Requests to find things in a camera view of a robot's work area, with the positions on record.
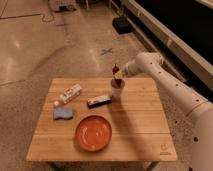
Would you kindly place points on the white toothpaste box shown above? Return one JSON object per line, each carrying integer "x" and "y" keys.
{"x": 68, "y": 95}

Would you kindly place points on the wooden table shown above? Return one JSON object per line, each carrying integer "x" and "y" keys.
{"x": 131, "y": 129}

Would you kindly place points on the black and white box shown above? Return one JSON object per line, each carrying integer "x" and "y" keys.
{"x": 98, "y": 101}

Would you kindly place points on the long metal rail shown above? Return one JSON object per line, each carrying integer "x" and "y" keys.
{"x": 194, "y": 61}

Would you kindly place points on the black floor box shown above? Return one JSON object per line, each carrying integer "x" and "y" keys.
{"x": 121, "y": 25}

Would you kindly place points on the blue sponge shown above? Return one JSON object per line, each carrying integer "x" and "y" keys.
{"x": 62, "y": 113}

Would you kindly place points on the grey device on floor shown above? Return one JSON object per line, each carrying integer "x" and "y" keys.
{"x": 62, "y": 5}

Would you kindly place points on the orange plate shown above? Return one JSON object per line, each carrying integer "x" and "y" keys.
{"x": 93, "y": 133}

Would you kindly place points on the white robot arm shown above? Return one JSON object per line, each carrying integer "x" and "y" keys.
{"x": 198, "y": 108}

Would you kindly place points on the dark red pepper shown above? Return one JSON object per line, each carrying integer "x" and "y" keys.
{"x": 115, "y": 70}

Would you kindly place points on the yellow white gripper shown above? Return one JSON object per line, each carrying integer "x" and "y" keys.
{"x": 120, "y": 75}

